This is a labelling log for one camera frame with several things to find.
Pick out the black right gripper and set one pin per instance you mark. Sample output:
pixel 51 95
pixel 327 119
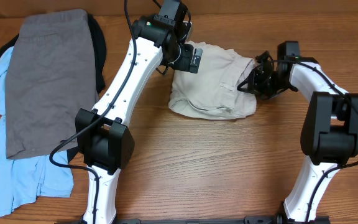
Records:
pixel 252 85

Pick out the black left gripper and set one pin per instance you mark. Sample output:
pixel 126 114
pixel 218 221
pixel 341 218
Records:
pixel 184 63

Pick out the beige khaki shorts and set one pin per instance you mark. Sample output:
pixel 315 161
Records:
pixel 212 92

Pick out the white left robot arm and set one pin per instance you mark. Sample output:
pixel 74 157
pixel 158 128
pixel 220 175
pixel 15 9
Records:
pixel 104 138

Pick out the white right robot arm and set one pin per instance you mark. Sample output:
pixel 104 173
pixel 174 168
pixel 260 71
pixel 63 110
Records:
pixel 329 136

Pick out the black garment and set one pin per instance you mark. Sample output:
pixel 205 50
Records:
pixel 100 53

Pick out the grey shorts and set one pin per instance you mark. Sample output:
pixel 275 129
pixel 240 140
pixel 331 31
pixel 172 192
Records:
pixel 51 76

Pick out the light blue shirt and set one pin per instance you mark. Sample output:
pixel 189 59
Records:
pixel 23 180

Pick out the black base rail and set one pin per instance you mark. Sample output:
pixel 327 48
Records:
pixel 191 221

